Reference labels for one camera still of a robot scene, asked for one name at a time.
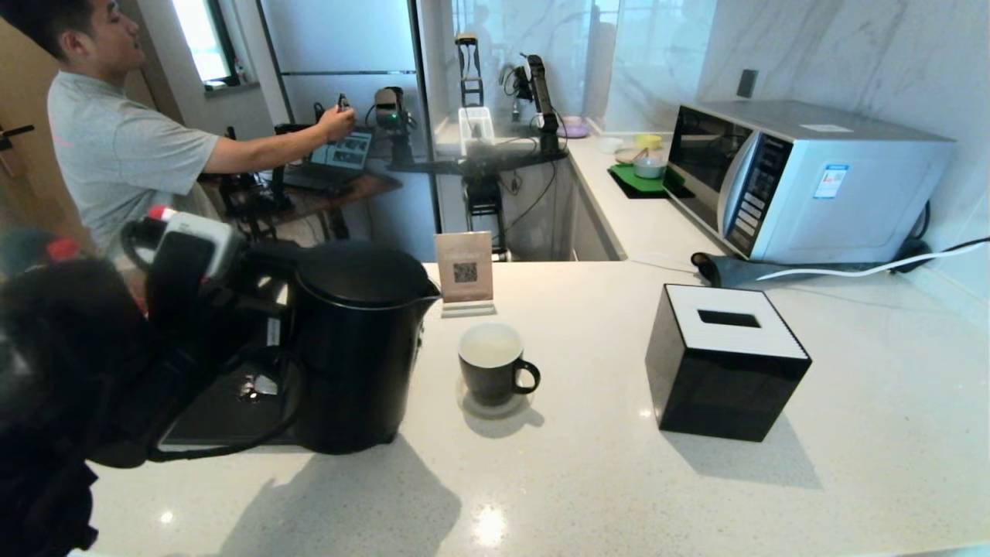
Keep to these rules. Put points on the black mug white inside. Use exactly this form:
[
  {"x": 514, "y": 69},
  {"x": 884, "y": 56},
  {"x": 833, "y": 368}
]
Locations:
[{"x": 491, "y": 379}]

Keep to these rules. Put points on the black serving tray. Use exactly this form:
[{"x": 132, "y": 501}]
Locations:
[{"x": 193, "y": 429}]

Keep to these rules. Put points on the bright window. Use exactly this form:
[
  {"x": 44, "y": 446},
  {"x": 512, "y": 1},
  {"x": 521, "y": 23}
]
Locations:
[{"x": 203, "y": 39}]

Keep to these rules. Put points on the silver microwave oven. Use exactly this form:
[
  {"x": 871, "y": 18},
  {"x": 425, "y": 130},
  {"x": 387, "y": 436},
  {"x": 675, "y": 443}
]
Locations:
[{"x": 851, "y": 193}]

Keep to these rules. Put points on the beige plate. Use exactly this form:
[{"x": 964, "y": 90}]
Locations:
[{"x": 625, "y": 155}]

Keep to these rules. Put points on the black robot stand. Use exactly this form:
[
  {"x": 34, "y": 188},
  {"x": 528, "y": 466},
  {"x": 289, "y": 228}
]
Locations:
[{"x": 479, "y": 162}]

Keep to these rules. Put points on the purple plate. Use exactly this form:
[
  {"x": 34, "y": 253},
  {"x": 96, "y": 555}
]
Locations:
[{"x": 578, "y": 130}]

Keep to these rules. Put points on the black ladder-shaped frame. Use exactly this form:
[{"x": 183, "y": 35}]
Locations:
[{"x": 467, "y": 41}]

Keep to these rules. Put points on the grey refrigerator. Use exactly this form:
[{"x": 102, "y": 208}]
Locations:
[{"x": 340, "y": 46}]

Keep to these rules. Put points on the black tissue box white lid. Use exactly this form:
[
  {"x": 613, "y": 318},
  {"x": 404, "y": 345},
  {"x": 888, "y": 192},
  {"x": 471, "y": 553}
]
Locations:
[{"x": 719, "y": 387}]

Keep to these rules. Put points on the white dish rack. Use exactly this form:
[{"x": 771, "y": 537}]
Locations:
[{"x": 479, "y": 114}]

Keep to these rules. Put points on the white bowl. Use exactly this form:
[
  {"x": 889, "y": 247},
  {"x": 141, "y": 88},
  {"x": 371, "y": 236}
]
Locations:
[{"x": 610, "y": 144}]

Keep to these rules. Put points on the person in grey t-shirt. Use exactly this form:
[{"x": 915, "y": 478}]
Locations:
[{"x": 116, "y": 155}]

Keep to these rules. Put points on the metal faucet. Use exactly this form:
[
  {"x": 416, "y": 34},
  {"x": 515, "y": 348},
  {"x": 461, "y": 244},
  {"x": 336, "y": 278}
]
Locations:
[{"x": 504, "y": 77}]

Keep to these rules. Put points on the black electric kettle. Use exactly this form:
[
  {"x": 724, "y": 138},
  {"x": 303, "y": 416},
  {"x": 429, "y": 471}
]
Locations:
[{"x": 356, "y": 363}]

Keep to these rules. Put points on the open laptop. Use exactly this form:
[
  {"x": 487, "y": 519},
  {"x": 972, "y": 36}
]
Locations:
[{"x": 344, "y": 155}]

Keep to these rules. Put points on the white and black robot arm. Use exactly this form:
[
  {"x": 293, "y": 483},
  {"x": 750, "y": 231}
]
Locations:
[{"x": 541, "y": 93}]

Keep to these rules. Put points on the green stool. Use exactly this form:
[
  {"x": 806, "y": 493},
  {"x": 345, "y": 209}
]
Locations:
[{"x": 23, "y": 251}]

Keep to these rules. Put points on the grey wall socket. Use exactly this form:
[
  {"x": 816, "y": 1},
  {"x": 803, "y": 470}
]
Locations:
[{"x": 746, "y": 84}]

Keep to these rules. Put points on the green mat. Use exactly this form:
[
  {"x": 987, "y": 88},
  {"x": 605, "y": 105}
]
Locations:
[{"x": 630, "y": 181}]

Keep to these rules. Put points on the yellow bowl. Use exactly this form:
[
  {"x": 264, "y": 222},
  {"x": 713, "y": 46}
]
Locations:
[{"x": 648, "y": 141}]

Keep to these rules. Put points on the grey bowl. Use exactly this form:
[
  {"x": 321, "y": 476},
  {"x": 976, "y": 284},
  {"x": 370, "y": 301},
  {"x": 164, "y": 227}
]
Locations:
[{"x": 648, "y": 167}]

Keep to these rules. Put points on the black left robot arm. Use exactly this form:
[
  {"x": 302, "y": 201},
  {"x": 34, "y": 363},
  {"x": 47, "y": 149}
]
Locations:
[{"x": 62, "y": 371}]

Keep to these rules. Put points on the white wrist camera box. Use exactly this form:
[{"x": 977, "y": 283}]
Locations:
[{"x": 201, "y": 228}]

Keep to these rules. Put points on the QR code sign stand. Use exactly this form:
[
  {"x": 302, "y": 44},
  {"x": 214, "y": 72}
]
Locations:
[{"x": 464, "y": 267}]

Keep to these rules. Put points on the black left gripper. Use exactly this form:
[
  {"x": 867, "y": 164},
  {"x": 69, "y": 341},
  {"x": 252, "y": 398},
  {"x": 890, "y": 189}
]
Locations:
[{"x": 247, "y": 309}]

